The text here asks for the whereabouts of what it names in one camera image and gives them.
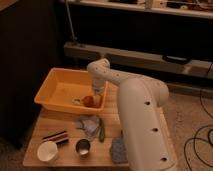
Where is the black marker lower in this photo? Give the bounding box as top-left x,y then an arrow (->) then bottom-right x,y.
56,139 -> 69,146

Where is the gray crumpled cloth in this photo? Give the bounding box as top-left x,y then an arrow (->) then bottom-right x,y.
75,115 -> 100,141

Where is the orange tomato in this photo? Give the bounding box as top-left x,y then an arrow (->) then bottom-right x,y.
83,96 -> 95,107

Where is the white bowl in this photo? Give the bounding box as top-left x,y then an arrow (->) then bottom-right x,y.
37,141 -> 58,163

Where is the green pea pod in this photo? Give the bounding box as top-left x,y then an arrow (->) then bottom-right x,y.
99,118 -> 105,143

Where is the black marker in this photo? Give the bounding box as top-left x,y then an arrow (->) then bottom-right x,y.
42,131 -> 68,141
56,139 -> 69,146

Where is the orange plastic bin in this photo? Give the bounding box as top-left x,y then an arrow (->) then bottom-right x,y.
34,68 -> 108,114

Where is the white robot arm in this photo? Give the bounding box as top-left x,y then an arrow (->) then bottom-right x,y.
87,58 -> 178,171

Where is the wooden shelf rail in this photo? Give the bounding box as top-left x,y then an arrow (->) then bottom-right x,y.
64,42 -> 213,79

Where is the black cable on floor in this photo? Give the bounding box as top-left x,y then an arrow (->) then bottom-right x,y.
183,63 -> 213,171

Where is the small metal cup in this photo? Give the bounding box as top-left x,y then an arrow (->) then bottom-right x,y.
75,139 -> 91,157

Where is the black marker upper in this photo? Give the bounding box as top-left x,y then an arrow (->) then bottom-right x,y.
42,131 -> 68,141

